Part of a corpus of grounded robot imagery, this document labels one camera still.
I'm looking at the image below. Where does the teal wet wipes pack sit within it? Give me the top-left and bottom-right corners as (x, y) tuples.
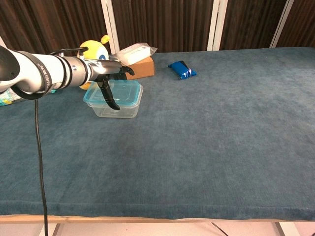
(0, 87), (57, 107)

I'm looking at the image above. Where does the thin black floor cable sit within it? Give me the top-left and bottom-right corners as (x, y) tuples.
(211, 222), (229, 236)

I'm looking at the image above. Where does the small brown cardboard box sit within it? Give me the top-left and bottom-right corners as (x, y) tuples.
(125, 56), (155, 81)

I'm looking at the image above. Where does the blue foil snack pack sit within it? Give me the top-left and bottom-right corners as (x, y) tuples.
(168, 60), (197, 80)

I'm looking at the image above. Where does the white table leg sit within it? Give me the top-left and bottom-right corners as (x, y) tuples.
(39, 222), (61, 236)
(274, 222), (295, 236)

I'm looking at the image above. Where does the blue table cloth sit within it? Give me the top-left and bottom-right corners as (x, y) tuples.
(0, 47), (315, 221)

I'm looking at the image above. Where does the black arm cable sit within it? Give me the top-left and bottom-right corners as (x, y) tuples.
(34, 47), (89, 236)

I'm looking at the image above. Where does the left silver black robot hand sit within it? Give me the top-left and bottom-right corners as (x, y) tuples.
(90, 59), (135, 111)

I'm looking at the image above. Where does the white tissue pack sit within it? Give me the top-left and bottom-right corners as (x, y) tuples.
(115, 42), (158, 66)

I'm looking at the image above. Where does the yellow plush toy striped shirt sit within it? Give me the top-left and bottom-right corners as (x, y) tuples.
(78, 34), (116, 90)

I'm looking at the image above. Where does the clear plastic food container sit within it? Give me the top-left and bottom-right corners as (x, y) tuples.
(83, 80), (144, 108)
(87, 99), (141, 119)

